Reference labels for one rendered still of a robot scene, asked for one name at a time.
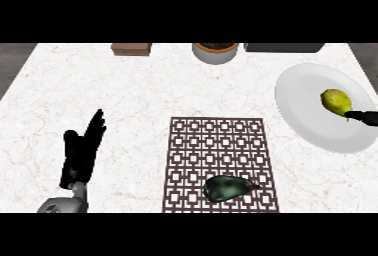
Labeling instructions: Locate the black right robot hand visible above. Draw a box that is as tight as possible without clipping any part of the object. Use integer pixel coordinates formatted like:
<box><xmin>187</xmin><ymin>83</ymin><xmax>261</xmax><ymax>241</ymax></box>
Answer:
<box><xmin>342</xmin><ymin>110</ymin><xmax>378</xmax><ymax>127</ymax></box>

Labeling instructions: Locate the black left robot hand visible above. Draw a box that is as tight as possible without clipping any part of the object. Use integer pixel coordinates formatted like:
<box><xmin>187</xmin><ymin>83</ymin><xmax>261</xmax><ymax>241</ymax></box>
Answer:
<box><xmin>59</xmin><ymin>108</ymin><xmax>107</xmax><ymax>191</ymax></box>

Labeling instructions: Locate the yellow pear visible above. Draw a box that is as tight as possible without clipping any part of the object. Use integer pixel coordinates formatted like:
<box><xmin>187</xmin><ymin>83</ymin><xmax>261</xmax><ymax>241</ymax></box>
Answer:
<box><xmin>318</xmin><ymin>88</ymin><xmax>354</xmax><ymax>118</ymax></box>

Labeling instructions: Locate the white plate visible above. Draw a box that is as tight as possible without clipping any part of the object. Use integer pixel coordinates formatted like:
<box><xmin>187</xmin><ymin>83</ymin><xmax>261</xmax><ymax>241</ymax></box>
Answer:
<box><xmin>273</xmin><ymin>63</ymin><xmax>378</xmax><ymax>154</ymax></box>

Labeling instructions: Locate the brown patterned placemat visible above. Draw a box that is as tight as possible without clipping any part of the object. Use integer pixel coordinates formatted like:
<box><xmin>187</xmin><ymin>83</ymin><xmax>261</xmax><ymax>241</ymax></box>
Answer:
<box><xmin>160</xmin><ymin>116</ymin><xmax>280</xmax><ymax>214</ymax></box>

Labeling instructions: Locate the dark green pear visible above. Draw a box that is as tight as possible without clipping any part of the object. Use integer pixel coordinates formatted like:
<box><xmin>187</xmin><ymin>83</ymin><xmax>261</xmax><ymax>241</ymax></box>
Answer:
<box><xmin>202</xmin><ymin>174</ymin><xmax>262</xmax><ymax>203</ymax></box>

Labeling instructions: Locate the dark grey flat block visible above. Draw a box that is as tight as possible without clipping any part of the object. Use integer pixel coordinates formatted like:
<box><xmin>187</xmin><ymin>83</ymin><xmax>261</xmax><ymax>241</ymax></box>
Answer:
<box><xmin>243</xmin><ymin>42</ymin><xmax>326</xmax><ymax>54</ymax></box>

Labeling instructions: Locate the brown wooden box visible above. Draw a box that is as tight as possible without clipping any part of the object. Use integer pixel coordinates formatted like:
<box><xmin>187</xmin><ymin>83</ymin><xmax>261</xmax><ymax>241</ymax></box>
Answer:
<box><xmin>109</xmin><ymin>42</ymin><xmax>153</xmax><ymax>57</ymax></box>

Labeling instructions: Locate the white pot with brown rim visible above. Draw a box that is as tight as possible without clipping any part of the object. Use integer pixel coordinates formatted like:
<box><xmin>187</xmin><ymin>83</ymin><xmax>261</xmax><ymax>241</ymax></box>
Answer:
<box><xmin>190</xmin><ymin>42</ymin><xmax>240</xmax><ymax>65</ymax></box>

